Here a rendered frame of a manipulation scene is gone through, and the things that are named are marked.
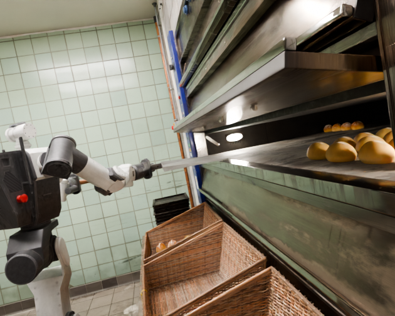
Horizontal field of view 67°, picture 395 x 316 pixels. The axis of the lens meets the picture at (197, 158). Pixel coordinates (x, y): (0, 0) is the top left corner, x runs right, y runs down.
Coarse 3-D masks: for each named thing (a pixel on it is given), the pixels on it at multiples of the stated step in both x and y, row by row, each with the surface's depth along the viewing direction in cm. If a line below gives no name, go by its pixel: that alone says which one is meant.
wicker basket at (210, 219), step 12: (204, 204) 219; (180, 216) 217; (192, 216) 218; (204, 216) 215; (216, 216) 177; (156, 228) 214; (168, 228) 216; (180, 228) 217; (192, 228) 219; (204, 228) 165; (156, 240) 215; (168, 240) 216; (180, 240) 217; (144, 252) 172; (156, 252) 210; (216, 252) 166; (144, 264) 160
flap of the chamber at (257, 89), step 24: (264, 72) 49; (288, 72) 44; (312, 72) 44; (336, 72) 44; (360, 72) 44; (240, 96) 64; (264, 96) 65; (288, 96) 65; (312, 96) 65; (192, 120) 125; (216, 120) 123; (240, 120) 123
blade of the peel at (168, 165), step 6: (204, 156) 215; (210, 156) 204; (216, 156) 192; (162, 162) 213; (168, 162) 214; (174, 162) 211; (180, 162) 200; (186, 162) 189; (192, 162) 179; (198, 162) 162; (204, 162) 162; (162, 168) 180; (168, 168) 160; (174, 168) 160; (180, 168) 160
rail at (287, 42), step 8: (280, 40) 43; (288, 40) 42; (296, 40) 42; (272, 48) 46; (280, 48) 43; (288, 48) 42; (296, 48) 42; (264, 56) 49; (272, 56) 46; (256, 64) 52; (264, 64) 49; (248, 72) 56; (232, 80) 67; (240, 80) 61; (224, 88) 74; (216, 96) 82; (208, 104) 94; (192, 112) 125; (184, 120) 153
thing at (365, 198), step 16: (224, 160) 158; (256, 176) 106; (272, 176) 92; (288, 176) 81; (304, 176) 73; (320, 176) 69; (336, 176) 66; (352, 176) 63; (320, 192) 67; (336, 192) 61; (352, 192) 56; (368, 192) 52; (384, 192) 48; (368, 208) 53; (384, 208) 49
